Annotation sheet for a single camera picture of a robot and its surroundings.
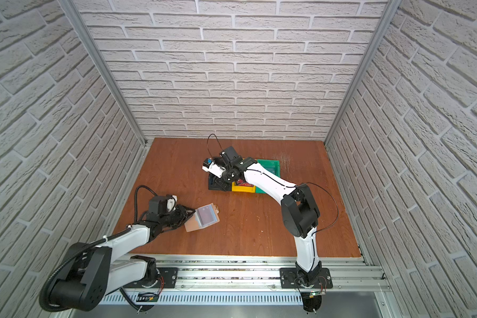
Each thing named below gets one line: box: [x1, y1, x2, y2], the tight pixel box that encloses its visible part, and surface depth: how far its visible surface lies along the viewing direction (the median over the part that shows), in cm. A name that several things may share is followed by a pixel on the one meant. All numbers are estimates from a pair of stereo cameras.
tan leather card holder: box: [184, 202, 220, 233], surface depth 90 cm
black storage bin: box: [208, 172, 232, 192], surface depth 78 cm
